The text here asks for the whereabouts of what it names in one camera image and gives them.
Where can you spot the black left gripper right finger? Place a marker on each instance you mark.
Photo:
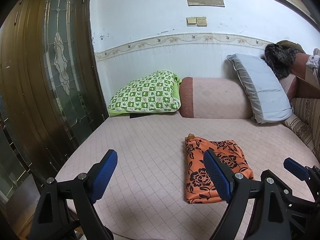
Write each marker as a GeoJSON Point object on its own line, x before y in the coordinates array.
{"type": "Point", "coordinates": [268, 218]}

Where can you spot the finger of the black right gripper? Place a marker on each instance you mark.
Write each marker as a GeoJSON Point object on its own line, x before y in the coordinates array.
{"type": "Point", "coordinates": [296, 169]}

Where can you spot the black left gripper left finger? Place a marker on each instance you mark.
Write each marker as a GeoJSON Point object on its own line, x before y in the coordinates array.
{"type": "Point", "coordinates": [67, 205]}

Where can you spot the wooden glass-panel wardrobe door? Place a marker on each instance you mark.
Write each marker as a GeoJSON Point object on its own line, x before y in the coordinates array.
{"type": "Point", "coordinates": [51, 99]}

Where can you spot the beige wall light switch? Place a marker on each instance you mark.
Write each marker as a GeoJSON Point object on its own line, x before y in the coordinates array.
{"type": "Point", "coordinates": [196, 21]}

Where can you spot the pink brown bolster cushion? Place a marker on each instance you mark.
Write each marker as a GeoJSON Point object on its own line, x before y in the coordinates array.
{"type": "Point", "coordinates": [213, 98]}

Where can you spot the green white patterned pillow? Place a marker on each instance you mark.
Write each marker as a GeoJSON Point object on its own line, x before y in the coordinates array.
{"type": "Point", "coordinates": [155, 93]}

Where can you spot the dark furry cushion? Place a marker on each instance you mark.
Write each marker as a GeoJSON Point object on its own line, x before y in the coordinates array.
{"type": "Point", "coordinates": [279, 56]}

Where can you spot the orange black floral garment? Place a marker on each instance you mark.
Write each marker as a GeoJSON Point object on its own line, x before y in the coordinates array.
{"type": "Point", "coordinates": [209, 168]}

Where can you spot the pink quilted bed mattress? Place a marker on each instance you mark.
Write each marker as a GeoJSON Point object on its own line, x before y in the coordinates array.
{"type": "Point", "coordinates": [145, 196]}

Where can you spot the grey blue pillow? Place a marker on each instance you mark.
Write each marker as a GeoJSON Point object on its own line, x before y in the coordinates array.
{"type": "Point", "coordinates": [268, 99]}

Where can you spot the brown wooden headboard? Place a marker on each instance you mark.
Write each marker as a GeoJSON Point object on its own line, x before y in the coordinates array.
{"type": "Point", "coordinates": [307, 84]}

